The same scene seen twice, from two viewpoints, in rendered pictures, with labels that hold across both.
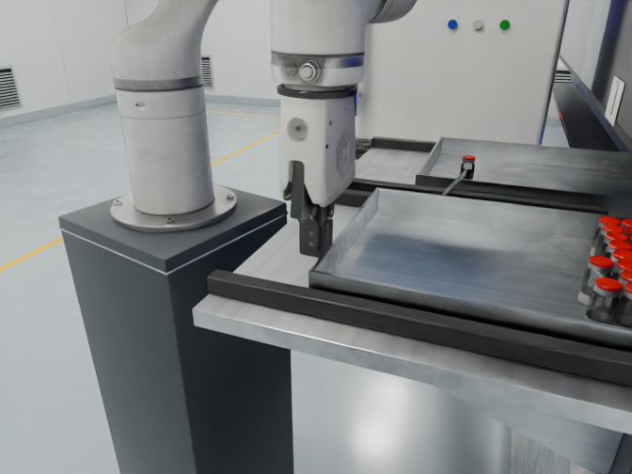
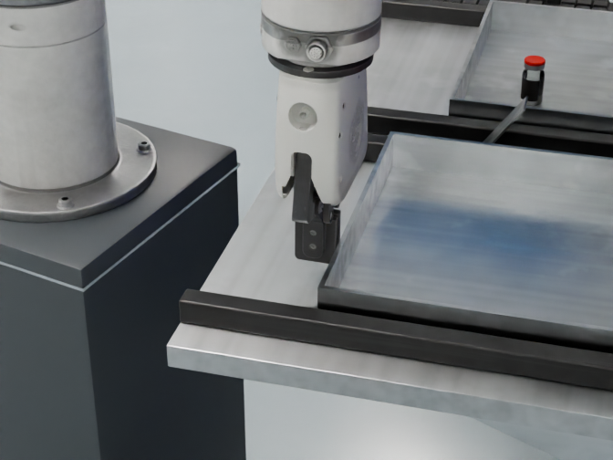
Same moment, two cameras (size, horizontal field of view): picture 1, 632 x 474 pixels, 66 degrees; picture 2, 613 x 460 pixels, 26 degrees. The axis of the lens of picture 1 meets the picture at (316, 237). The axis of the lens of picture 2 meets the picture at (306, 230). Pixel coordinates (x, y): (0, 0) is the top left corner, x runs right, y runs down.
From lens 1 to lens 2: 0.52 m
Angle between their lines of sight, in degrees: 8
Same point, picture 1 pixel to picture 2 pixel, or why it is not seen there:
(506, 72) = not seen: outside the picture
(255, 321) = (254, 356)
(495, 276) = (561, 275)
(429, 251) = (472, 238)
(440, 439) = not seen: outside the picture
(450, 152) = (507, 27)
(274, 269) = (257, 280)
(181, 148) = (77, 85)
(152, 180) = (33, 137)
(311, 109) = (321, 94)
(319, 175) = (331, 170)
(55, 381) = not seen: outside the picture
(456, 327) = (504, 350)
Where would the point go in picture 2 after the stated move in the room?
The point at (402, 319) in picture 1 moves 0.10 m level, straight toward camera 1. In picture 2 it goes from (441, 343) to (438, 434)
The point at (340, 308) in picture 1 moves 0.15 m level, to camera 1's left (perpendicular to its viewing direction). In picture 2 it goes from (363, 334) to (154, 347)
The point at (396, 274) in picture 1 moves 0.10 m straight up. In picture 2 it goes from (428, 277) to (434, 165)
